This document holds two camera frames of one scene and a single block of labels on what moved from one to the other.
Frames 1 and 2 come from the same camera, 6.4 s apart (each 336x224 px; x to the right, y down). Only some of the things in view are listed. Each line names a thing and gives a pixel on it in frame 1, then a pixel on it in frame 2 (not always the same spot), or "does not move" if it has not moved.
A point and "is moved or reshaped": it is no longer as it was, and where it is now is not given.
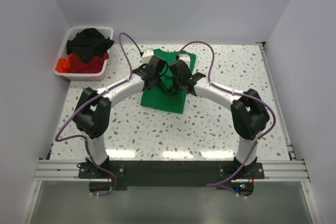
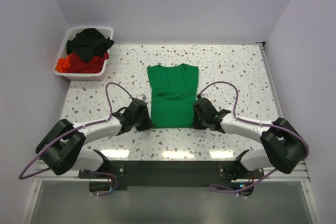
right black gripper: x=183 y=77 -> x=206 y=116
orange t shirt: x=63 y=64 does not move
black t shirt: x=88 y=44 does not move
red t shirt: x=93 y=66 does not move
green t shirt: x=163 y=96 is moved or reshaped
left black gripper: x=142 y=67 -> x=148 y=124
